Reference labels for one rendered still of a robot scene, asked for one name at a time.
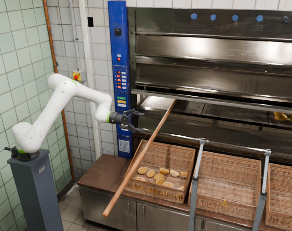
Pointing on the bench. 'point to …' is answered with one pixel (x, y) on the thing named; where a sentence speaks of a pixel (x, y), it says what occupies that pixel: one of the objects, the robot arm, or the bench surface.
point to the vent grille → (124, 145)
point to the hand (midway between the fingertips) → (142, 122)
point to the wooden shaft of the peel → (136, 164)
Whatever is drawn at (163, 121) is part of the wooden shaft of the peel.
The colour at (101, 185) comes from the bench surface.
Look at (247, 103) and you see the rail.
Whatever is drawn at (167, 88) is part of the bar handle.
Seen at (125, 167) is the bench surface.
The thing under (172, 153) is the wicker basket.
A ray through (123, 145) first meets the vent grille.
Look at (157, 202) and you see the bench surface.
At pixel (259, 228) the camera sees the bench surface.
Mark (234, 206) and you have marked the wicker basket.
